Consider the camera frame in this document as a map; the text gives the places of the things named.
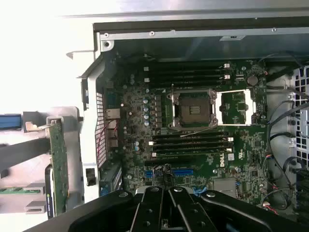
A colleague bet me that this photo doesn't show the grey chipset heatsink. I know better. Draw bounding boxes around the grey chipset heatsink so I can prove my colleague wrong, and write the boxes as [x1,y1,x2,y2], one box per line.
[213,178,237,197]

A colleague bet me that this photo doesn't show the blue expansion slot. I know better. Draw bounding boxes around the blue expansion slot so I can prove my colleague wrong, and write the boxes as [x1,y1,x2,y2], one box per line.
[144,169,194,179]

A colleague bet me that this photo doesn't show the black expansion slot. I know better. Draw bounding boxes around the black expansion slot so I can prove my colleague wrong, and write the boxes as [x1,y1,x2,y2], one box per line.
[144,158,209,168]

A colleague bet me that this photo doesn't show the black RAM slot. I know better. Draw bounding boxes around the black RAM slot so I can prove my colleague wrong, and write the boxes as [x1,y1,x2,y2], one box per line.
[152,134,234,141]
[149,140,230,146]
[143,74,231,80]
[154,145,234,152]
[144,69,230,75]
[143,62,231,70]
[144,79,231,87]

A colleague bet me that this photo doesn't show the green motherboard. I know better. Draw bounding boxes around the green motherboard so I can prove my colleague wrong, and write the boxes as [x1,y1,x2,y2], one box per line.
[96,54,269,211]

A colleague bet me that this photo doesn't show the CPU socket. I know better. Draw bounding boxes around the CPU socket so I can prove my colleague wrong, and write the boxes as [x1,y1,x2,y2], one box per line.
[166,87,218,130]

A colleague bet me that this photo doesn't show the metal rear port block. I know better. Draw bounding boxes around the metal rear port block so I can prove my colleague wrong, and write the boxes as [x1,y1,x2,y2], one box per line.
[105,108,121,148]

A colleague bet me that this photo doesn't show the grey parts rack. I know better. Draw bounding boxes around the grey parts rack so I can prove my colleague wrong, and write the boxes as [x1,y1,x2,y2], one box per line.
[0,106,84,218]

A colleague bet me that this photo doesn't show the loose green RAM stick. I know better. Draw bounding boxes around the loose green RAM stick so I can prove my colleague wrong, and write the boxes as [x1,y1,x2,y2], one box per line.
[0,187,43,194]

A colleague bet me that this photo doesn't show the silver coin battery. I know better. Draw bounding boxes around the silver coin battery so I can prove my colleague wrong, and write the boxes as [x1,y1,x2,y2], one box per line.
[246,74,259,86]

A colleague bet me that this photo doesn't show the metal drive cage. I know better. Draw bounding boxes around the metal drive cage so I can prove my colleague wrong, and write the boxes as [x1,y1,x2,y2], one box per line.
[288,65,309,170]

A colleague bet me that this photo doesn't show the black open PC case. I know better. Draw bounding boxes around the black open PC case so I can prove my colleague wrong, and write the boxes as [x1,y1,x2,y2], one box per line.
[61,9,309,232]

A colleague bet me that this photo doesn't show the hard disk with blue rails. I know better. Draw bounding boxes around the hard disk with blue rails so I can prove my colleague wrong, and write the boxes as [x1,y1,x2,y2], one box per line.
[0,115,22,130]

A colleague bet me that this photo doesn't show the wire locking lever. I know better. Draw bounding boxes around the wire locking lever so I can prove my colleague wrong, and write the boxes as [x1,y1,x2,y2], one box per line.
[180,125,224,138]

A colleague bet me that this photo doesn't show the red black twisted wire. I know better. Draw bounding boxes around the red black twisted wire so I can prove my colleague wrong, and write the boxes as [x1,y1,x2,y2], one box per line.
[96,119,119,156]

